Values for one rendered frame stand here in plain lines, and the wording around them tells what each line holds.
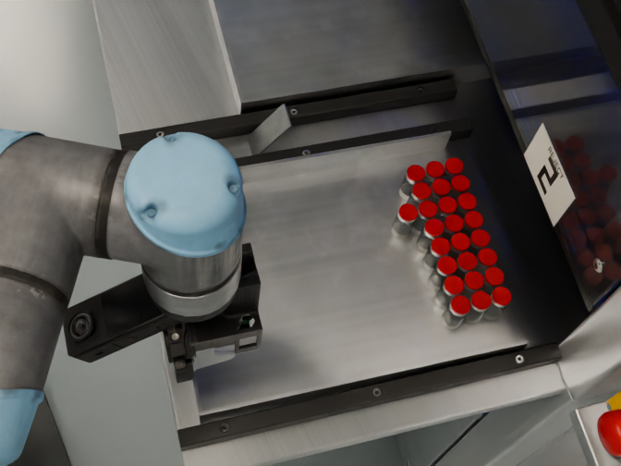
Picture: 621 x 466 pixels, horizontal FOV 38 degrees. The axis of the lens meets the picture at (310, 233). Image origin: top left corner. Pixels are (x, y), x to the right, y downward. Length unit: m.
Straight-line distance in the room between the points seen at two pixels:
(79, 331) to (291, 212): 0.33
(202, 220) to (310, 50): 0.59
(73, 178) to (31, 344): 0.11
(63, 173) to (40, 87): 1.60
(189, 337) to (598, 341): 0.39
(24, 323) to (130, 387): 1.28
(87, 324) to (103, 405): 1.09
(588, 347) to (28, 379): 0.55
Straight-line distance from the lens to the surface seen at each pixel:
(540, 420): 1.07
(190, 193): 0.56
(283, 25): 1.14
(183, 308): 0.67
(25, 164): 0.60
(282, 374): 0.92
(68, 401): 1.85
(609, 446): 0.85
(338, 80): 1.09
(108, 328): 0.75
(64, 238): 0.59
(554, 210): 0.91
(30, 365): 0.57
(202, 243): 0.57
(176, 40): 1.12
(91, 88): 2.17
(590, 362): 0.92
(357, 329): 0.95
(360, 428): 0.92
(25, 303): 0.57
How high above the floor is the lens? 1.76
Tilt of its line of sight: 63 degrees down
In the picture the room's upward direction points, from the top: 12 degrees clockwise
